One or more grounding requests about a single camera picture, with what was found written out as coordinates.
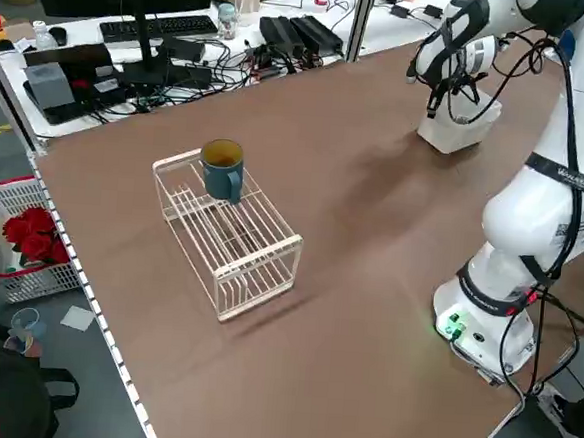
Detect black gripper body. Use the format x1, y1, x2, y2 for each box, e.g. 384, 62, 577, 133
429, 60, 486, 99

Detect white preservation box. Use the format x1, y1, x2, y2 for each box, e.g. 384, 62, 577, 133
415, 85, 504, 158

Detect black power supply unit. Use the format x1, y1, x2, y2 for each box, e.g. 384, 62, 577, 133
257, 14, 308, 55
287, 13, 347, 57

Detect glass jar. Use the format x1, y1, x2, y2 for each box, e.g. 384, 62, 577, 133
214, 1, 240, 41

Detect teal mug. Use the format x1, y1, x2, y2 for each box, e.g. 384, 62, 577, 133
196, 136, 248, 207

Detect black keyboard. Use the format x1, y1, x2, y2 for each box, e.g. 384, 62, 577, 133
97, 7, 221, 52

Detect black flat device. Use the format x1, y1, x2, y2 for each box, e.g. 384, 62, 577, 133
17, 38, 135, 131

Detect black computer mouse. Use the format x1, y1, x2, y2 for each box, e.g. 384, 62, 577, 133
46, 25, 70, 48

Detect grey cube device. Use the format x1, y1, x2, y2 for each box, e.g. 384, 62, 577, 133
21, 59, 78, 115

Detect clear water bottle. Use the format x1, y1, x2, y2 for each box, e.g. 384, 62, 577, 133
30, 18, 55, 52

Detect white paper square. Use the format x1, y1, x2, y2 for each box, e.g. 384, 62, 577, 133
59, 305, 98, 334

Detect red roses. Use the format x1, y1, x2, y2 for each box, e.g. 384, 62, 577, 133
0, 203, 75, 271

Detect red and white basket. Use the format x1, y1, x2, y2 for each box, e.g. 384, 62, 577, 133
0, 173, 94, 310

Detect clear plastic cup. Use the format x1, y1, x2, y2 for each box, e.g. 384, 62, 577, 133
3, 306, 50, 359

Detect black backpack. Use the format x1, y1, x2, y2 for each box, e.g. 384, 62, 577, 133
0, 316, 85, 438

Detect aluminium frame post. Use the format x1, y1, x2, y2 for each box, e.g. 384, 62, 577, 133
0, 40, 58, 157
343, 0, 377, 64

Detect tangled desk cables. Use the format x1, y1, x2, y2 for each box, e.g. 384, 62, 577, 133
86, 27, 315, 131

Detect black arm base cable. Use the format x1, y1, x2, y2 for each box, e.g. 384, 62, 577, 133
497, 286, 584, 407

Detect white wire rack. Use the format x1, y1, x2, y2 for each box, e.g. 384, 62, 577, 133
141, 144, 310, 329

